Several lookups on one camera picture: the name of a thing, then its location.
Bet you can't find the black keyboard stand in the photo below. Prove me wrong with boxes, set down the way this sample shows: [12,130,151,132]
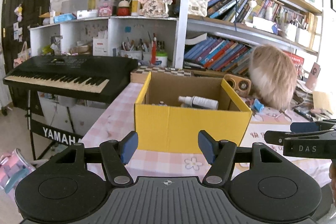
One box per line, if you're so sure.
[26,89,85,161]

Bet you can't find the red printed box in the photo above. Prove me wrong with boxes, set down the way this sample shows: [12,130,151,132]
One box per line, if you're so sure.
[285,53,305,75]

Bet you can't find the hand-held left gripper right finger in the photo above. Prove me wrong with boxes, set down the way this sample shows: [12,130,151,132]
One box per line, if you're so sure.
[197,130,294,185]

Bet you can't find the white box with red label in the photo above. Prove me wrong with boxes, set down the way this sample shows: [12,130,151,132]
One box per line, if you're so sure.
[92,36,109,56]

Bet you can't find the stack of books and papers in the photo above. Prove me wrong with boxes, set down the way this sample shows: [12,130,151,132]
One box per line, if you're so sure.
[293,80,336,120]

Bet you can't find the desktop with pink checked cloth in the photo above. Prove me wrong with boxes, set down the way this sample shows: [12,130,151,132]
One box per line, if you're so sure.
[81,81,336,188]

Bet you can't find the white cubby shelf unit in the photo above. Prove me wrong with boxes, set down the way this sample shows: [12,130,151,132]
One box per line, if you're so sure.
[29,17,179,69]

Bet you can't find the red round doll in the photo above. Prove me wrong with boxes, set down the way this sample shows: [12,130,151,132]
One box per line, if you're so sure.
[117,0,131,16]

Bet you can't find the brass bowl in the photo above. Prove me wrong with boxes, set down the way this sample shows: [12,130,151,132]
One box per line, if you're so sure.
[70,46,92,54]

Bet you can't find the white jar with green lid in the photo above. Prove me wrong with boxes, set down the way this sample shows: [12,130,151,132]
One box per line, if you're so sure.
[155,52,168,67]

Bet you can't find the beige fluffy plush toy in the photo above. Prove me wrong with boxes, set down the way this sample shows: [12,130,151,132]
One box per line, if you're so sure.
[248,45,299,111]

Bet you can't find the white spray bottle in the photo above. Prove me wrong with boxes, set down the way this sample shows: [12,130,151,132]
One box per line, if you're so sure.
[178,95,219,110]

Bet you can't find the white wipes pack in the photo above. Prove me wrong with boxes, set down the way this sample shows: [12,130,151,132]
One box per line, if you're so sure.
[76,9,98,20]

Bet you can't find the grey storage box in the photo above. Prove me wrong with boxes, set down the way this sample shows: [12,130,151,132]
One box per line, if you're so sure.
[62,0,91,14]

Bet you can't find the pink ceramic cat figurine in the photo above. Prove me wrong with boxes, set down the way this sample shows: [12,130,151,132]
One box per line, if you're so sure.
[139,0,172,18]

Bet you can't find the red tube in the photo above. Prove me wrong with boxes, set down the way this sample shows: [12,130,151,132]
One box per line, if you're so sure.
[151,34,157,62]

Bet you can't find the plush keychain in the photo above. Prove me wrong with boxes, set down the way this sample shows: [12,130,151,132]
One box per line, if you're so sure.
[14,4,24,21]

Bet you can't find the yellow cardboard box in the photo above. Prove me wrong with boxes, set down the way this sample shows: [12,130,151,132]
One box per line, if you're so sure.
[134,72,253,154]

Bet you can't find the pink card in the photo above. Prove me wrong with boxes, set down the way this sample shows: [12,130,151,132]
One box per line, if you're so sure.
[307,62,321,88]

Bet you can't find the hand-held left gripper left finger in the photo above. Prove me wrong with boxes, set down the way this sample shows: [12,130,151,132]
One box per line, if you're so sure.
[39,131,139,187]

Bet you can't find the wooden chessboard box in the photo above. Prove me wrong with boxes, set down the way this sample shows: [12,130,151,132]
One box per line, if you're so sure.
[130,66,193,84]

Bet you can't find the white pen mug with pens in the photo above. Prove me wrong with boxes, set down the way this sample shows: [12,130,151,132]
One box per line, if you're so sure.
[120,38,144,59]

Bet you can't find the row of colourful leaning books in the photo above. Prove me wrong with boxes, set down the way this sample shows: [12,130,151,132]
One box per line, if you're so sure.
[184,38,255,75]
[206,0,285,24]

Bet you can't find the white pen holders with pens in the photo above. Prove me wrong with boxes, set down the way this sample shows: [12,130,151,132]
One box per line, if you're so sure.
[282,14,315,47]

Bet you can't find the pink striped bin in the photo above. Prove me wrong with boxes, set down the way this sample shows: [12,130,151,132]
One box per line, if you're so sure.
[0,149,36,193]

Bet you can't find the small blue and white item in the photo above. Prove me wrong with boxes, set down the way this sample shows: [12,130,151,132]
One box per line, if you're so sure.
[251,98,264,112]

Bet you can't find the white flat box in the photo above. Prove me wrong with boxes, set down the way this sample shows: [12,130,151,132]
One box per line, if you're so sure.
[252,17,279,34]

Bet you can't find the wooden retro speaker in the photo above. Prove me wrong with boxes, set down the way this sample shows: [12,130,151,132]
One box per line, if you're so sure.
[224,74,252,95]

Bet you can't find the blue tissue pack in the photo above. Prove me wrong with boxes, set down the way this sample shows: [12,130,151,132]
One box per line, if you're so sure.
[53,13,73,24]

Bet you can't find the black electronic keyboard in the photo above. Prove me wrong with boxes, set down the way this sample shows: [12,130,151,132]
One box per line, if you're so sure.
[3,55,139,103]

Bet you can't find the white bottle with yellow label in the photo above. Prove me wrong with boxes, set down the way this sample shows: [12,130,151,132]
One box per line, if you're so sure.
[131,0,141,16]

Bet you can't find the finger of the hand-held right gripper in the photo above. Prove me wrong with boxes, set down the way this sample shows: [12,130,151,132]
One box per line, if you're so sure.
[264,129,336,146]
[290,119,336,133]

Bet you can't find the white quilted handbag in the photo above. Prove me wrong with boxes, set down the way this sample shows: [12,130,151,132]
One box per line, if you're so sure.
[188,0,208,17]

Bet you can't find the pink printed box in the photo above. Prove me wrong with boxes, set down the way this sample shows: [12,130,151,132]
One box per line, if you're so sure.
[98,1,116,17]

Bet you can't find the white and wooden bookshelf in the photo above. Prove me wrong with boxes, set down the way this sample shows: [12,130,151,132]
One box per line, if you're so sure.
[175,0,325,75]

